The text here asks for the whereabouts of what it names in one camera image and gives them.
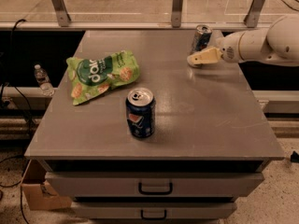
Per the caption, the left metal rail bracket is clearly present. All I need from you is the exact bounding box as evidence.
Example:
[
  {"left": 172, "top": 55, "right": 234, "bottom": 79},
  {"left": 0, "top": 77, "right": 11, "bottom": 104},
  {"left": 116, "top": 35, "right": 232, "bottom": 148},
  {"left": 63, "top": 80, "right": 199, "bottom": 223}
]
[{"left": 51, "top": 0, "right": 71, "bottom": 27}]

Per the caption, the black cable left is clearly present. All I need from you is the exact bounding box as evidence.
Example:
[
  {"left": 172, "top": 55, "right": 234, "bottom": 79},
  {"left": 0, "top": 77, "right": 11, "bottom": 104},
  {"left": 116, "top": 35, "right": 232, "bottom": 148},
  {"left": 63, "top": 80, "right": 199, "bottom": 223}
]
[{"left": 0, "top": 18, "right": 36, "bottom": 224}]

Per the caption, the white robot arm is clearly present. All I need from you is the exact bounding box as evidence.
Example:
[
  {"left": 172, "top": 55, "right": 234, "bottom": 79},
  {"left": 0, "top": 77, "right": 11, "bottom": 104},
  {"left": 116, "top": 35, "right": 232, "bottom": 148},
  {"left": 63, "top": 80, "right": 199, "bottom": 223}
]
[{"left": 187, "top": 14, "right": 299, "bottom": 67}]

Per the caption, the clear plastic water bottle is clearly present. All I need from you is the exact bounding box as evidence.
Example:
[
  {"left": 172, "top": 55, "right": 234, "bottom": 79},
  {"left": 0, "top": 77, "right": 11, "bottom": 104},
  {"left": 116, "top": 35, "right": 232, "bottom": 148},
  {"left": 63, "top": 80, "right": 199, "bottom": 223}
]
[{"left": 35, "top": 64, "right": 54, "bottom": 96}]

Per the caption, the cardboard box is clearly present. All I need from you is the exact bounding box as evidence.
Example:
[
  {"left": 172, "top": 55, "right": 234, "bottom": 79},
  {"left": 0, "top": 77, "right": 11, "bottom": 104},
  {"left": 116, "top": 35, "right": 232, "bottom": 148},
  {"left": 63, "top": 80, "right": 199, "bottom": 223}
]
[{"left": 21, "top": 161, "right": 72, "bottom": 211}]

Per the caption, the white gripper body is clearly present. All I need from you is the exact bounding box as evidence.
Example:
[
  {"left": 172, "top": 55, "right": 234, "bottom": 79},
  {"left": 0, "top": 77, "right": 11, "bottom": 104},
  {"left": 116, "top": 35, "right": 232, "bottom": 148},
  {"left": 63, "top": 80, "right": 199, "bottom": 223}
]
[{"left": 216, "top": 32, "right": 244, "bottom": 63}]

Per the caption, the upper grey drawer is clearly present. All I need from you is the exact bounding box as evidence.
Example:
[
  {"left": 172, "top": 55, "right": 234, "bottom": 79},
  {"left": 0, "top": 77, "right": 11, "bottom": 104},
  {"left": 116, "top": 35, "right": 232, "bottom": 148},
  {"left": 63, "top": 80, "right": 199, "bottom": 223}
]
[{"left": 46, "top": 172, "right": 264, "bottom": 198}]

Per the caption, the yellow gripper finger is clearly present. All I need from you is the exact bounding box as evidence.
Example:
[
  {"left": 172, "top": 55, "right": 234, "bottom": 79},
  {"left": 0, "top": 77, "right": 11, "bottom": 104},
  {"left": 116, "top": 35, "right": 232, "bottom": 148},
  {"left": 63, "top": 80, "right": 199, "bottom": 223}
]
[{"left": 187, "top": 47, "right": 222, "bottom": 66}]

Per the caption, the grey drawer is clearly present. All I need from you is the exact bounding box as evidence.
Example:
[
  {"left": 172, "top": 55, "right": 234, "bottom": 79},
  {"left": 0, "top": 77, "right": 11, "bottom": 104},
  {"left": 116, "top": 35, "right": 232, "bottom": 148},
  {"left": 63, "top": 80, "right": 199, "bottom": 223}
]
[
  {"left": 46, "top": 172, "right": 264, "bottom": 198},
  {"left": 71, "top": 203, "right": 236, "bottom": 220}
]

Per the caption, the lower grey drawer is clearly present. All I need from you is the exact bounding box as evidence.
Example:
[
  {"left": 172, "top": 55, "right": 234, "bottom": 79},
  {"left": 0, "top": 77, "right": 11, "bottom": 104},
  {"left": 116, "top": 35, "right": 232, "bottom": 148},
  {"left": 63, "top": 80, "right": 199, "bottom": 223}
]
[{"left": 71, "top": 203, "right": 236, "bottom": 220}]

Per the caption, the blue pepsi can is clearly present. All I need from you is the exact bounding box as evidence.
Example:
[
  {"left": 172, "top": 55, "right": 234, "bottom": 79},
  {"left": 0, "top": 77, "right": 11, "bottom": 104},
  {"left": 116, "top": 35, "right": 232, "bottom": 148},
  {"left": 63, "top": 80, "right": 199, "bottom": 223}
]
[{"left": 125, "top": 87, "right": 155, "bottom": 138}]

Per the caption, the green chip bag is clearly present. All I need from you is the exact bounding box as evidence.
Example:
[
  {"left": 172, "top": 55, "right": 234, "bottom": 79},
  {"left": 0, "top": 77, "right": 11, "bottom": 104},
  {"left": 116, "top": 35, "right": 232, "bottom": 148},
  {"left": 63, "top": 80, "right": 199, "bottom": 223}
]
[{"left": 66, "top": 50, "right": 140, "bottom": 105}]

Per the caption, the redbull can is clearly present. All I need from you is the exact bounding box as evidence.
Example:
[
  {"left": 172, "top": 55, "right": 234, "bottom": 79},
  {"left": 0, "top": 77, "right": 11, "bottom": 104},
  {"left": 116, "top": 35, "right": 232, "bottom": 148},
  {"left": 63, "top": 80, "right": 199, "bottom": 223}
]
[{"left": 190, "top": 24, "right": 212, "bottom": 54}]

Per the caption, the middle metal rail bracket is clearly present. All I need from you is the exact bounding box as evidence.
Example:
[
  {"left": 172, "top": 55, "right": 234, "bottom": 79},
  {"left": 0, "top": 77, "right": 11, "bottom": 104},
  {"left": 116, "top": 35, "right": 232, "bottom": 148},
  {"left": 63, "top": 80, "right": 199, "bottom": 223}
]
[{"left": 171, "top": 0, "right": 183, "bottom": 28}]

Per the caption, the grey drawer cabinet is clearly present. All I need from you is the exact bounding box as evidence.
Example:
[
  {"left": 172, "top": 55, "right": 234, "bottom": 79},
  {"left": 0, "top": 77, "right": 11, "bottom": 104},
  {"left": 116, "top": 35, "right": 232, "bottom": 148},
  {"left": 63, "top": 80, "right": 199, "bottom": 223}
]
[{"left": 26, "top": 30, "right": 283, "bottom": 224}]

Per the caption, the black plug on floor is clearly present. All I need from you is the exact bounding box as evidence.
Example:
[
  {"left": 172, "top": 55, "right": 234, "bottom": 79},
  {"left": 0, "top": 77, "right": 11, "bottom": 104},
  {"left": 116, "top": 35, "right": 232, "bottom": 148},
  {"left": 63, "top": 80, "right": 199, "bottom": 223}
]
[{"left": 291, "top": 151, "right": 299, "bottom": 163}]

